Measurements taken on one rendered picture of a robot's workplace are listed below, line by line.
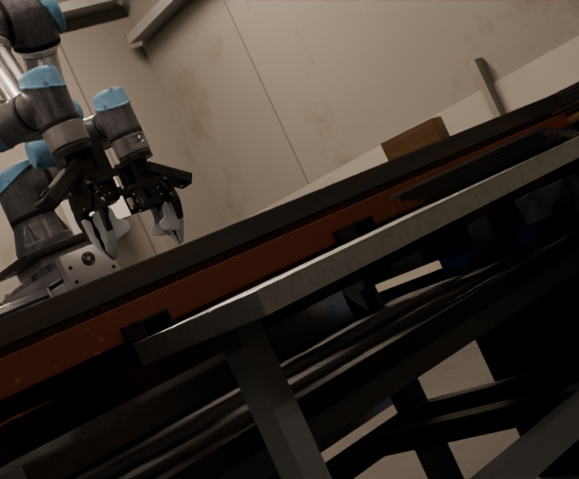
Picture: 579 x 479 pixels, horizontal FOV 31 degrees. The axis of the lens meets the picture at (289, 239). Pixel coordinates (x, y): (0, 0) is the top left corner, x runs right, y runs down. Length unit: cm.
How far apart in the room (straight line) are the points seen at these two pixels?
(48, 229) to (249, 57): 368
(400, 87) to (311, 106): 72
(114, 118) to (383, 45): 323
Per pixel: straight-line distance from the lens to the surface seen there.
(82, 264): 256
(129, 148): 229
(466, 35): 503
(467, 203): 146
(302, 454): 130
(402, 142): 211
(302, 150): 609
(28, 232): 271
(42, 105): 192
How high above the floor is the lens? 77
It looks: 1 degrees up
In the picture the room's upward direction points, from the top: 25 degrees counter-clockwise
